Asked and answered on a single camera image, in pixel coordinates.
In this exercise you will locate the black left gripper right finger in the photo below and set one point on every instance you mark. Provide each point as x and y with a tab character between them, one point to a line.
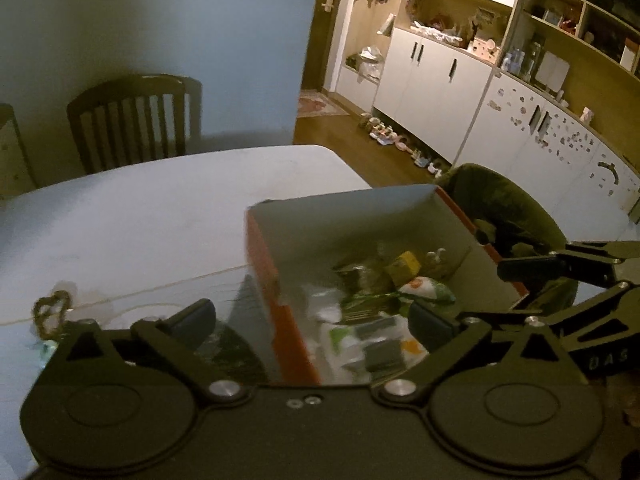
448	341

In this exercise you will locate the silver foil snack bag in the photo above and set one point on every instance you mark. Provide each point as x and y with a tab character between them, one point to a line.
365	277

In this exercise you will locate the dark wooden chair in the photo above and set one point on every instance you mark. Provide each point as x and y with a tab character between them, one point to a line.
135	118

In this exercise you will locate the green white plastic bag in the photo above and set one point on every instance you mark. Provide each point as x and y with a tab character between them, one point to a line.
323	304

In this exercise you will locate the dark green upholstered chair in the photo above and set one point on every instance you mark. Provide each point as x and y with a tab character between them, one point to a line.
516	226

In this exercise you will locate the white grey paper bag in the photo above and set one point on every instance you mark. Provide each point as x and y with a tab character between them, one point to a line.
368	352

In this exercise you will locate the patterned door mat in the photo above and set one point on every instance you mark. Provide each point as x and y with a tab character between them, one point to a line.
316	104

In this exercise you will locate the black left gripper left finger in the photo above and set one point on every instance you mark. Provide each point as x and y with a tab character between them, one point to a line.
170	345

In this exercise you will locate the pair of small shoes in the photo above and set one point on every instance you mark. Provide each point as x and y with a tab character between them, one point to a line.
385	135

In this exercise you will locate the white wall cabinet unit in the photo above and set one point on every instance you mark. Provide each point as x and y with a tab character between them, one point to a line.
423	64

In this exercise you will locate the small yellow cardboard box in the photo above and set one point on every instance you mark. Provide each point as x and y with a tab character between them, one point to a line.
403	268

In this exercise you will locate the red cardboard shoe box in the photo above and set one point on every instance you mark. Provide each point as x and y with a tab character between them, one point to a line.
329	263

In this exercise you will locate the white fridge with magnets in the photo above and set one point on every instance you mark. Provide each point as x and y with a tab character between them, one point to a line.
590	191

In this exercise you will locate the dark brown entrance door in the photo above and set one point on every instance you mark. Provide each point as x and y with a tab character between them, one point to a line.
319	43

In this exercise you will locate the light blue round toy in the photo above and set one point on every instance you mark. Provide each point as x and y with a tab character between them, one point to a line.
46	351

